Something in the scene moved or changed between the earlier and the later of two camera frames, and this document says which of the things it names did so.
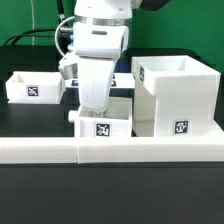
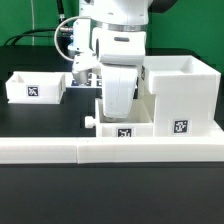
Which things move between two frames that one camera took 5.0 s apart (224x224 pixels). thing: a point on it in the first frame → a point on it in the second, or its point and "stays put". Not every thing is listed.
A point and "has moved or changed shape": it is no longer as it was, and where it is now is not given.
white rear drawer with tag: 35,87 stays put
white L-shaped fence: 93,150 stays put
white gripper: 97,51 → 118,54
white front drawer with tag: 116,121 has moved or changed shape
